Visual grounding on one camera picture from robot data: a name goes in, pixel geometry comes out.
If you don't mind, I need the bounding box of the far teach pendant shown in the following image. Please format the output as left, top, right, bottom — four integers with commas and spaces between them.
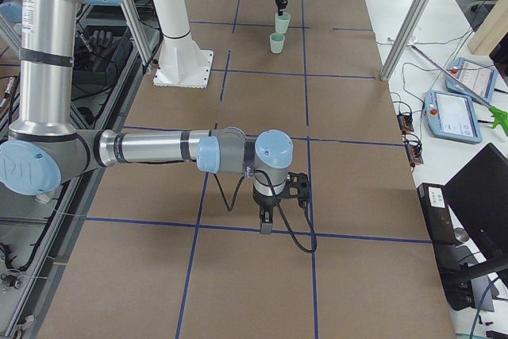
450, 57, 498, 102

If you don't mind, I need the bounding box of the orange circuit board far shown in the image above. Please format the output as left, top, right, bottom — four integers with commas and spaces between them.
397, 113, 414, 135

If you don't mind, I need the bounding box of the teach pendant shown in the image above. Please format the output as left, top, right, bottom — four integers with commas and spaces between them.
450, 57, 498, 102
424, 90, 483, 144

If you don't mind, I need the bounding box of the orange circuit board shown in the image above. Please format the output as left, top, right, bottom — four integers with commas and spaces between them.
404, 141, 424, 168
397, 113, 414, 135

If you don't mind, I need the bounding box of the black computer box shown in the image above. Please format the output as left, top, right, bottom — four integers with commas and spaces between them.
417, 183, 460, 245

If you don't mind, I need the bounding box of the aluminium frame post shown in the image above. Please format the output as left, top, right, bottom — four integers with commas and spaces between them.
380, 0, 429, 81

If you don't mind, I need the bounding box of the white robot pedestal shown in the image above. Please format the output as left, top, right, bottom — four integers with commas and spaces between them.
153, 0, 214, 88

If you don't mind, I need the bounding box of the near teach pendant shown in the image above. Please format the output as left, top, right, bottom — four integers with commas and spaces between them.
424, 90, 483, 144

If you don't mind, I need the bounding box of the green handled grabber tool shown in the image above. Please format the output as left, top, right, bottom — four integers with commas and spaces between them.
409, 44, 508, 136

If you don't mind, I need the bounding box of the orange circuit board near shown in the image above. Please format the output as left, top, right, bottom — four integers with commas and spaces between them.
404, 141, 424, 168

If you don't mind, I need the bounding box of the black monitor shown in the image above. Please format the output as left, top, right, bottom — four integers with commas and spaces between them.
433, 143, 507, 310

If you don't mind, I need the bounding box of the green cup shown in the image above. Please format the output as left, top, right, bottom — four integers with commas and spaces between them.
275, 12, 291, 34
269, 33, 285, 54

